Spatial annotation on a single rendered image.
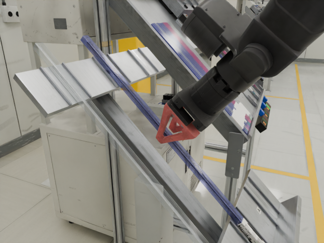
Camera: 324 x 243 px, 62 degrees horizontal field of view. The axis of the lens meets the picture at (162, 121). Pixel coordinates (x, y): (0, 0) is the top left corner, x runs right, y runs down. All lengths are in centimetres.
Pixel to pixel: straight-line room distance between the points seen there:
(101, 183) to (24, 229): 62
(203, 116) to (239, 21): 13
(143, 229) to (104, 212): 85
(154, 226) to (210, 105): 29
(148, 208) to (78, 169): 86
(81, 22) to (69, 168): 69
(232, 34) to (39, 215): 165
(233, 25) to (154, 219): 38
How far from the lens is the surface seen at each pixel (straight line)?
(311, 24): 28
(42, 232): 173
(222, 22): 36
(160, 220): 55
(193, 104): 39
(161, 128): 44
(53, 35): 121
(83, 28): 112
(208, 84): 39
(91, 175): 134
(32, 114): 275
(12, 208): 197
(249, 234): 52
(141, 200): 55
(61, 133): 134
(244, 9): 441
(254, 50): 30
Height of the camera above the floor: 112
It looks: 22 degrees down
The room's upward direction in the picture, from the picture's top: straight up
